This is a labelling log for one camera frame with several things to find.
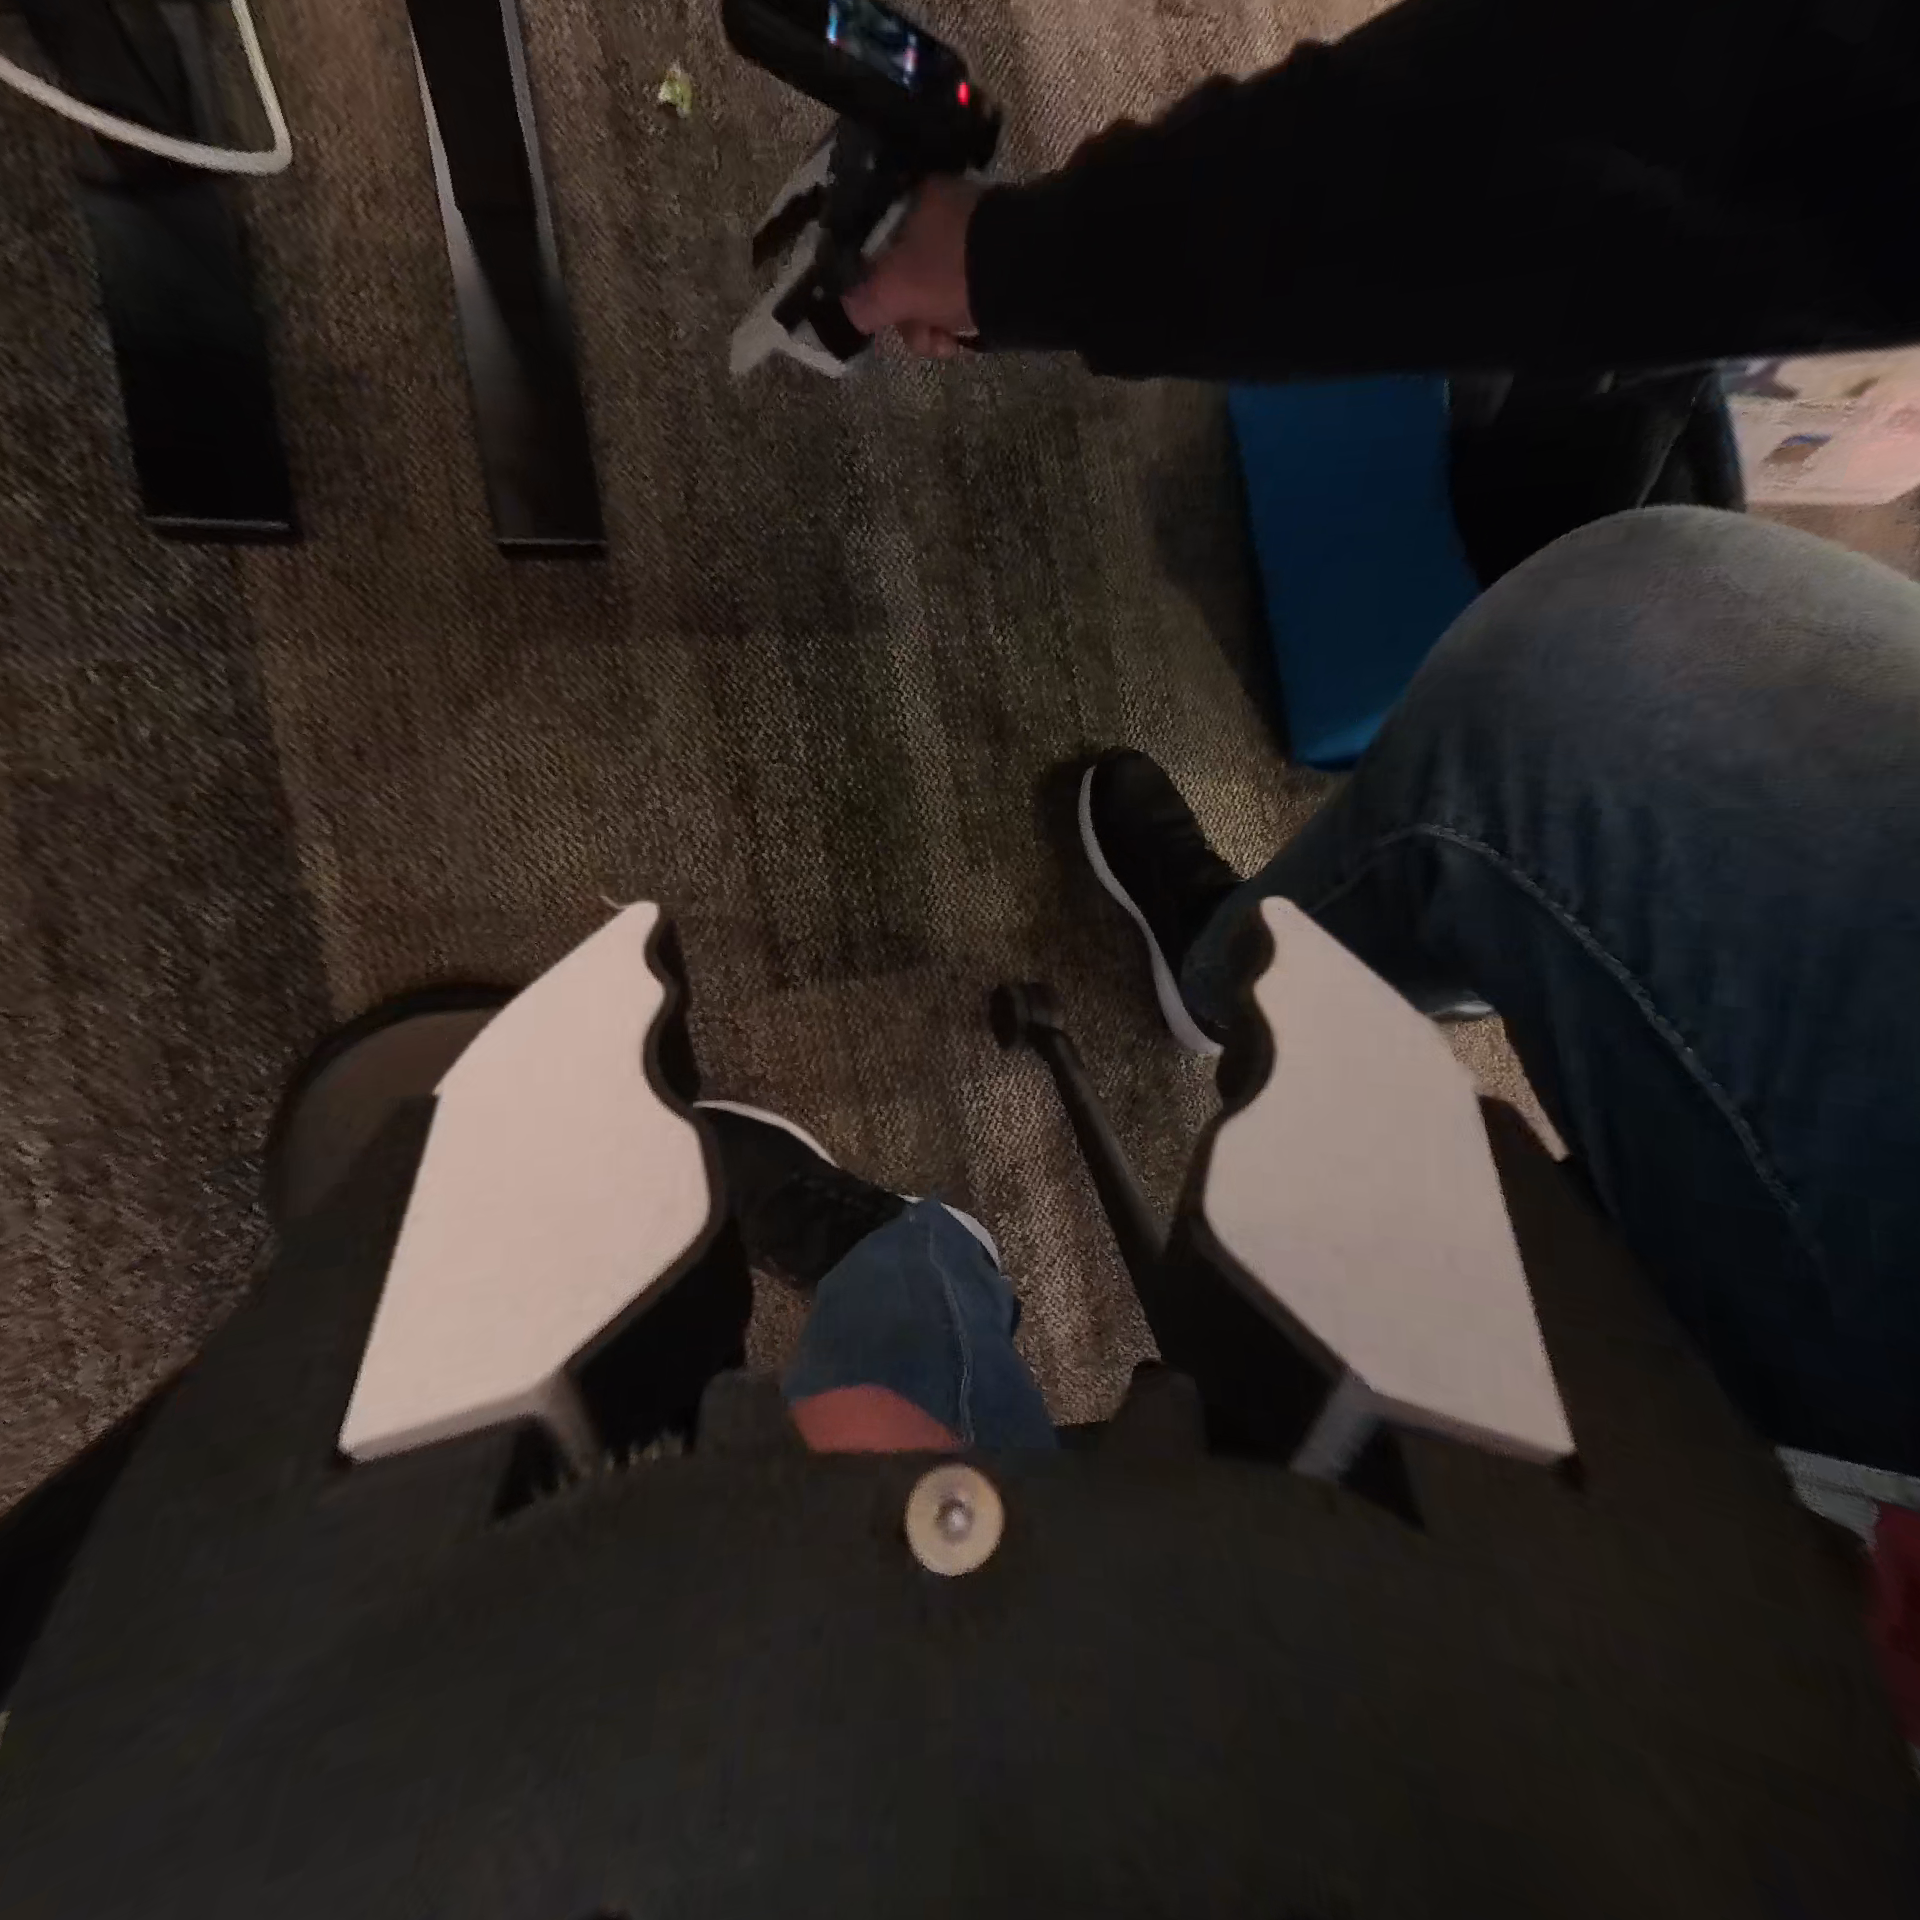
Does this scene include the person's right forearm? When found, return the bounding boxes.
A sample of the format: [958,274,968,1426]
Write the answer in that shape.
[966,0,1920,383]

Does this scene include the white cable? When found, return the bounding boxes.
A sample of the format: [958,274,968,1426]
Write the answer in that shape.
[0,0,296,176]

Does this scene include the black bag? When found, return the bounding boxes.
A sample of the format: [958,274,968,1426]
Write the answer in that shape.
[1447,368,1749,594]

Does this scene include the person's right hand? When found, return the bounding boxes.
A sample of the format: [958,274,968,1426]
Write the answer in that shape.
[839,176,988,360]

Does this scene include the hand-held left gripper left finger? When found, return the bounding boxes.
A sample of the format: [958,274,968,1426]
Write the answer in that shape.
[336,900,755,1487]

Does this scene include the black table foot bar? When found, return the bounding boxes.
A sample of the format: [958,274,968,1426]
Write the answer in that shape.
[67,0,301,543]
[404,0,608,558]

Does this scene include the person's blue jeans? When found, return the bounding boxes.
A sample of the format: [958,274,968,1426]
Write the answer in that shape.
[783,508,1920,1478]

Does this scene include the colourful papers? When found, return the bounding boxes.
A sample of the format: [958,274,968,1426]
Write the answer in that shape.
[1726,351,1920,508]

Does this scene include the blue box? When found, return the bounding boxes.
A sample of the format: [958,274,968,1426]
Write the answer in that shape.
[1227,374,1481,770]

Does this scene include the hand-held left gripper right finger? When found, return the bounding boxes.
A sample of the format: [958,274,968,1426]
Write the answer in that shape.
[1167,896,1579,1487]

